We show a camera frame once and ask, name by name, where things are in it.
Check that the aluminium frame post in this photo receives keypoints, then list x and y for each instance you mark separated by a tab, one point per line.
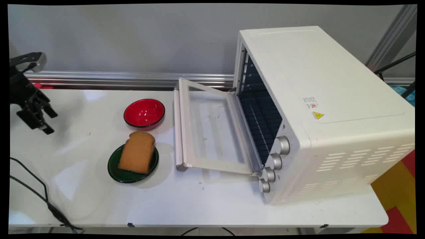
395	33

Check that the red fabric item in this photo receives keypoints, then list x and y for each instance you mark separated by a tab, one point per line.
43	86

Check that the green plate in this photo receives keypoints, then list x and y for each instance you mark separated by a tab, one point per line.
114	166

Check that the black tripod stand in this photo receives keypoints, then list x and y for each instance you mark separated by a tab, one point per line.
395	62

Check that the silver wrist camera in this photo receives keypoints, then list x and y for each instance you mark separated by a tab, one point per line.
37	61

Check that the brown bread slice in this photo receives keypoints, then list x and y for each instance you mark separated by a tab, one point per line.
137	152

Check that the aluminium rail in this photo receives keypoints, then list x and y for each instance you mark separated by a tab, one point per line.
116	79

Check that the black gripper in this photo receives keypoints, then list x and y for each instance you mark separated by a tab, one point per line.
23	88

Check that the red bowl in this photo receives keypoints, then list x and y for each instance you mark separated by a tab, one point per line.
144	113

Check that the white toaster oven body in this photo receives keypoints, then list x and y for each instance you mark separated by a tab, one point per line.
332	83

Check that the silver oven knob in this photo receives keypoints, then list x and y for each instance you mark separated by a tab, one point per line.
264	186
283	145
275	161
269	174

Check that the yellow warning triangle sticker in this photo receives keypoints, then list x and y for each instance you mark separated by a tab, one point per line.
317	115

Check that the white printed label sticker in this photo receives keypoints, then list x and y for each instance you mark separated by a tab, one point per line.
310	102

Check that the white glass oven door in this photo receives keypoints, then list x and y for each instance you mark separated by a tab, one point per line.
212	126

